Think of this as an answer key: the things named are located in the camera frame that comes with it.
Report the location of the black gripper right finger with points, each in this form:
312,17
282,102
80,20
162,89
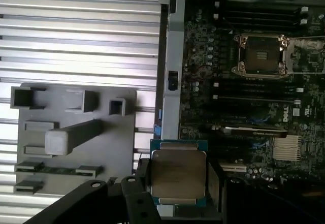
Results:
221,198

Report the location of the black RAM slot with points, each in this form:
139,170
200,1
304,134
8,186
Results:
256,96
261,3
261,16
256,83
256,90
261,10
261,23
256,103

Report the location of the green motherboard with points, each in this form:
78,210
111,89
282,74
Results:
314,99

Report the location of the grey plastic parts rack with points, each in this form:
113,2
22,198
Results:
116,142

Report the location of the green RAM stick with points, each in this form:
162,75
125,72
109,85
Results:
58,170

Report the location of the silver CPU chip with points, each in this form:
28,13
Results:
177,173

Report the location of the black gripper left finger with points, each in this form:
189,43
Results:
137,203

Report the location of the metal socket cover frame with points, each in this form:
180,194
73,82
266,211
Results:
308,42

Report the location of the black open PC case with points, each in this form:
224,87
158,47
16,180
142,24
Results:
174,43

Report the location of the black graphics card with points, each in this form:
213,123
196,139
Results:
254,132

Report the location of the blue case latch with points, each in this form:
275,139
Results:
157,130

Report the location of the white expansion slot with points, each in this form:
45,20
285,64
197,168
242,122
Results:
233,168

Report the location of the CPU socket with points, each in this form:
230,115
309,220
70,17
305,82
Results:
261,56

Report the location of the thin metal locking lever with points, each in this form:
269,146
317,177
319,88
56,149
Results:
307,73

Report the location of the black case wall switch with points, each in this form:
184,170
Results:
173,79

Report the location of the silver finned heatsink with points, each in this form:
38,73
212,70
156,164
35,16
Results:
288,146

